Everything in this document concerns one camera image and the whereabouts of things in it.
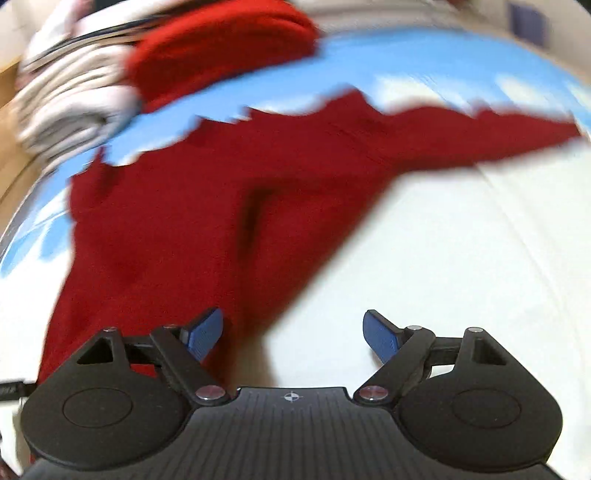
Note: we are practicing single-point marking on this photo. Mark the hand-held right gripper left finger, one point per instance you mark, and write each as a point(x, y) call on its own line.
point(205, 334)

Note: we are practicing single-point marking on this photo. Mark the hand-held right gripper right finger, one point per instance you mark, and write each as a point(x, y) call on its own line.
point(381, 334)

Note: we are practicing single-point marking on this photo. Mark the red knitted small garment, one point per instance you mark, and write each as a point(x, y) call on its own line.
point(207, 184)

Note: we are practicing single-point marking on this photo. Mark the blue and white printed bedsheet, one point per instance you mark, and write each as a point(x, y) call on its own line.
point(415, 254)

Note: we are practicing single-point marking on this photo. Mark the folded grey blanket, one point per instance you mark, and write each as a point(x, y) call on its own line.
point(69, 101)

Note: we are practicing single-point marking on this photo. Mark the folded red blanket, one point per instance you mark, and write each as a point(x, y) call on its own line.
point(217, 46)

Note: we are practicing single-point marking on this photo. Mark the wooden bed frame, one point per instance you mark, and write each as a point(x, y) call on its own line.
point(11, 138)

